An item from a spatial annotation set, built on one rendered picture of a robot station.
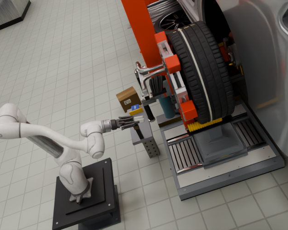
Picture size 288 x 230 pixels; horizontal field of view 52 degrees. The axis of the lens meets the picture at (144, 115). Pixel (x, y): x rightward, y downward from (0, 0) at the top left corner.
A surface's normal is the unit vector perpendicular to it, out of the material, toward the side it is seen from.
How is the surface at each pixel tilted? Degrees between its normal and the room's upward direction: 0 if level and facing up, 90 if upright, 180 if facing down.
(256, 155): 0
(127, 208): 0
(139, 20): 90
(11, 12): 90
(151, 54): 90
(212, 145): 0
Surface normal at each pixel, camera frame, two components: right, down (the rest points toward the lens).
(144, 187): -0.32, -0.70
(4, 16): 0.14, 0.62
